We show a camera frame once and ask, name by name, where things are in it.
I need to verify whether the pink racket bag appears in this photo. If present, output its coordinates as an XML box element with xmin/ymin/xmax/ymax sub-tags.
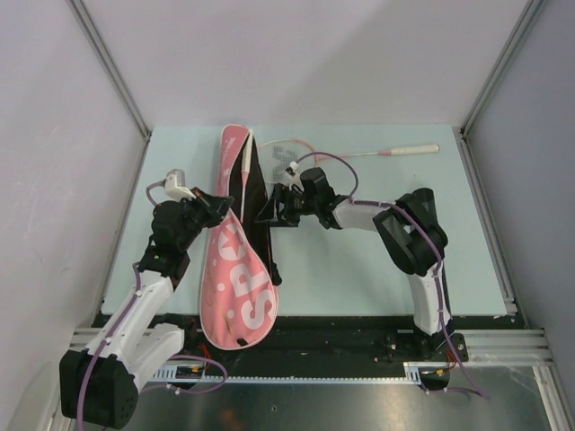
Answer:
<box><xmin>199</xmin><ymin>125</ymin><xmax>281</xmax><ymax>350</ymax></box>

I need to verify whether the black shuttlecock tube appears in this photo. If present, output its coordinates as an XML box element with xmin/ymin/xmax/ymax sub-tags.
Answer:
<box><xmin>413</xmin><ymin>188</ymin><xmax>437</xmax><ymax>218</ymax></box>

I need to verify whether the pink badminton racket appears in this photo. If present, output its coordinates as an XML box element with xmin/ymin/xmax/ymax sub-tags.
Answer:
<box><xmin>258</xmin><ymin>138</ymin><xmax>439</xmax><ymax>184</ymax></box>
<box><xmin>239</xmin><ymin>128</ymin><xmax>254</xmax><ymax>223</ymax></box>

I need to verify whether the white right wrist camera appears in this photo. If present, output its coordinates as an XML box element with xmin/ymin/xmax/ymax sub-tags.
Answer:
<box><xmin>283</xmin><ymin>161</ymin><xmax>301</xmax><ymax>188</ymax></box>

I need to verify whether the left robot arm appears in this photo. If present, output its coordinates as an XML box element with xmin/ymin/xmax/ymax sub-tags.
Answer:
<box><xmin>59</xmin><ymin>188</ymin><xmax>234</xmax><ymax>429</ymax></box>

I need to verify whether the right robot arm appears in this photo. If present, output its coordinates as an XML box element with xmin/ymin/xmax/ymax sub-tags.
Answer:
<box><xmin>256</xmin><ymin>167</ymin><xmax>452</xmax><ymax>360</ymax></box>

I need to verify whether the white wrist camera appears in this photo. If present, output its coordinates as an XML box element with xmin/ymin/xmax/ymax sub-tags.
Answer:
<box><xmin>164</xmin><ymin>169</ymin><xmax>195</xmax><ymax>201</ymax></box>
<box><xmin>283</xmin><ymin>161</ymin><xmax>301</xmax><ymax>188</ymax></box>

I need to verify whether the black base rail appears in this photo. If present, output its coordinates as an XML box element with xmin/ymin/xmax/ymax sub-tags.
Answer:
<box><xmin>152</xmin><ymin>313</ymin><xmax>467</xmax><ymax>370</ymax></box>

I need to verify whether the grey cable duct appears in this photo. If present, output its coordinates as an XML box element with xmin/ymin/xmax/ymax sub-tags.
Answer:
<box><xmin>147</xmin><ymin>362</ymin><xmax>450</xmax><ymax>385</ymax></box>

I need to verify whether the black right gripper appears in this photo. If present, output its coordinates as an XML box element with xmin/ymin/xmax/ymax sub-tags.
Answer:
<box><xmin>256</xmin><ymin>182</ymin><xmax>320</xmax><ymax>227</ymax></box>

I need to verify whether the aluminium frame rail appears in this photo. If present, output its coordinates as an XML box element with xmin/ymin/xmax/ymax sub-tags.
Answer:
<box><xmin>71</xmin><ymin>324</ymin><xmax>552</xmax><ymax>375</ymax></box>

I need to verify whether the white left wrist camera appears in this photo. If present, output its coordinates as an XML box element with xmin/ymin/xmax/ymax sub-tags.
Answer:
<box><xmin>164</xmin><ymin>169</ymin><xmax>195</xmax><ymax>201</ymax></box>

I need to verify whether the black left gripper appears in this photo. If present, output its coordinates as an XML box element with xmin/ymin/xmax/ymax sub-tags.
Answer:
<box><xmin>176</xmin><ymin>187</ymin><xmax>233</xmax><ymax>251</ymax></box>

